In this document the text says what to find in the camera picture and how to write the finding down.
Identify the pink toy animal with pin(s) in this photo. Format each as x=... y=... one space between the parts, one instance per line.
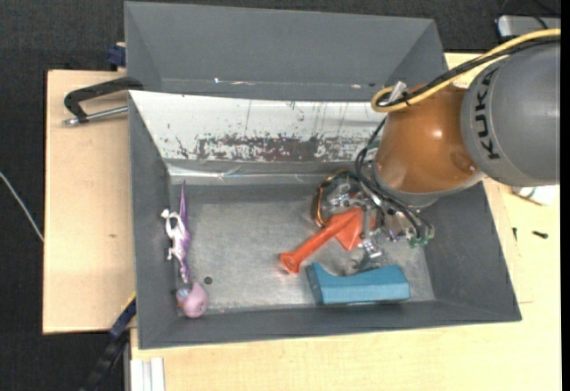
x=194 y=301

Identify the purple toy lizard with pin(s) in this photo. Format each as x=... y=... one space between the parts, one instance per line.
x=181 y=238

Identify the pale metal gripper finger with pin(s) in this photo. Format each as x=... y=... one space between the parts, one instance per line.
x=342 y=197
x=372 y=250

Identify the orange plastic nozzle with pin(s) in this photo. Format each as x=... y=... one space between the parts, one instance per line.
x=325 y=238

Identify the pale wood board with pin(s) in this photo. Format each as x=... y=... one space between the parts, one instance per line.
x=84 y=202

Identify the blue sponge block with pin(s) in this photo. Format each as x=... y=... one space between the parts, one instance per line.
x=360 y=287

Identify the grey metal bin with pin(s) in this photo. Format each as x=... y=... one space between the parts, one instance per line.
x=249 y=238

